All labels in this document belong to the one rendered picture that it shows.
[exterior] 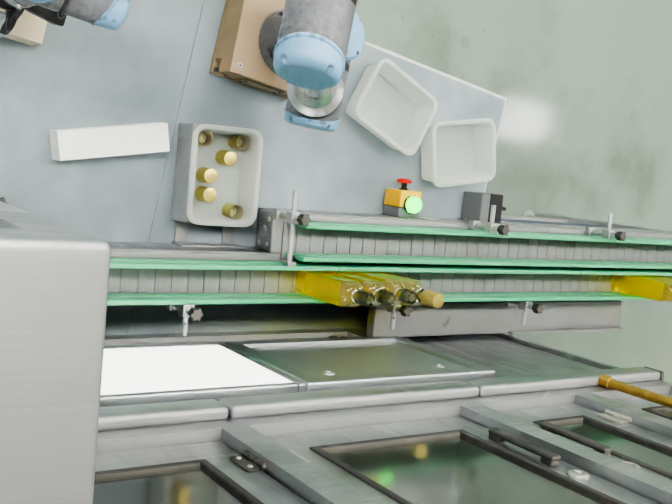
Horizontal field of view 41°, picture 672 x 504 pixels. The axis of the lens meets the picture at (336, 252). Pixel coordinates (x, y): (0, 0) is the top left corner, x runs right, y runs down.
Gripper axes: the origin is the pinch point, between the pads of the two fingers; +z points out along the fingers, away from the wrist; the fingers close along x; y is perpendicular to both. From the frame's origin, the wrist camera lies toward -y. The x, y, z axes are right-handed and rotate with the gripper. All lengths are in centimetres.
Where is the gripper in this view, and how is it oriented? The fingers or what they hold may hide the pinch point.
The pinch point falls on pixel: (5, 1)
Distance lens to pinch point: 191.6
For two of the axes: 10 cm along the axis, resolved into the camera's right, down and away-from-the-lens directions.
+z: -5.4, -1.4, 8.3
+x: -2.3, 9.7, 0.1
